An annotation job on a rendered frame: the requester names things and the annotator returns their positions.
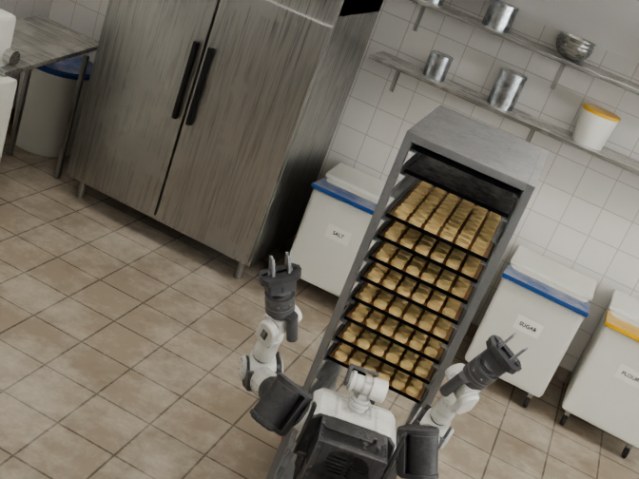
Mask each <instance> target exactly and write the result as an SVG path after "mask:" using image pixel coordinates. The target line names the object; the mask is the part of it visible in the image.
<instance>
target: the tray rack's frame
mask: <svg viewBox="0 0 639 479"><path fill-rule="evenodd" d="M409 130H411V131H414V132H415V133H416V134H415V136H414V138H413V139H412V143H414V144H418V145H420V146H422V147H425V148H427V149H429V150H432V151H434V152H435V153H437V154H440V155H442V156H444V157H446V158H449V159H451V160H453V161H456V162H458V163H461V164H464V165H466V166H468V167H471V168H472V169H474V170H476V171H479V172H481V173H483V174H485V175H488V176H490V177H492V178H495V179H497V180H499V181H501V182H504V183H506V184H509V185H511V186H513V187H515V188H518V189H520V190H522V191H524V190H525V188H526V186H527V184H528V182H530V183H533V184H535V185H537V182H538V180H539V177H540V174H541V172H542V169H543V166H544V164H545V161H546V160H547V157H548V154H549V151H548V150H546V149H544V148H541V147H539V146H537V145H534V144H531V143H528V142H526V141H524V140H521V139H519V138H517V137H515V136H513V135H511V134H508V133H506V132H504V131H501V130H499V129H497V128H494V127H492V126H490V125H486V124H484V123H481V122H480V121H478V120H475V119H473V118H471V117H468V116H466V115H464V114H461V113H459V112H457V111H454V110H452V109H450V108H448V107H446V106H443V105H440V106H438V107H437V108H436V109H435V110H433V111H432V112H431V113H429V114H428V115H427V116H426V117H424V118H423V119H422V120H420V121H419V122H418V123H417V124H415V125H414V126H412V127H411V128H410V129H409ZM295 461H296V459H295V460H294V462H293V463H292V465H291V466H290V468H289V469H288V471H287V472H286V473H285V474H284V476H283V477H282V479H293V475H294V469H295Z"/></svg>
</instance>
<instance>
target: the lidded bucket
mask: <svg viewBox="0 0 639 479"><path fill-rule="evenodd" d="M620 121H621V119H620V117H618V116H617V115H615V114H613V113H612V112H610V111H607V110H606V109H604V108H602V107H599V106H596V105H591V104H587V103H584V104H582V109H581V112H580V115H579V118H578V120H577V123H576V126H575V129H574V131H573V133H572V136H571V138H572V139H573V140H575V141H576V142H578V143H579V144H582V145H584V146H586V147H588V148H591V149H595V150H601V149H602V147H603V146H604V144H605V143H606V141H607V139H608V138H609V136H610V134H611V133H612V131H613V129H614V128H615V127H616V126H617V124H618V123H619V122H620Z"/></svg>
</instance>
